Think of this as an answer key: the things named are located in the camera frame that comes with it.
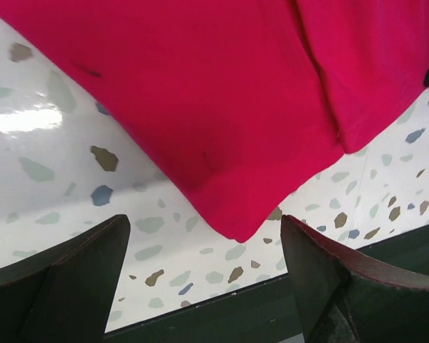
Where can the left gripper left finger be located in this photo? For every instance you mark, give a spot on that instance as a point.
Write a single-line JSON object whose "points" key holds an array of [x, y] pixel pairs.
{"points": [[65, 293]]}

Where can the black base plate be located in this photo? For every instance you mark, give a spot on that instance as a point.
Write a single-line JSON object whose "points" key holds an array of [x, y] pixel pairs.
{"points": [[263, 312]]}

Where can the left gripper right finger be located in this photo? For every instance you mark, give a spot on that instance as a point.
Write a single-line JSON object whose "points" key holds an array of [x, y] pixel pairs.
{"points": [[379, 293]]}

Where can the magenta t shirt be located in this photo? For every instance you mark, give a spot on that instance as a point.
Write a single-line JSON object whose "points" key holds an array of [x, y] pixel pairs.
{"points": [[238, 102]]}

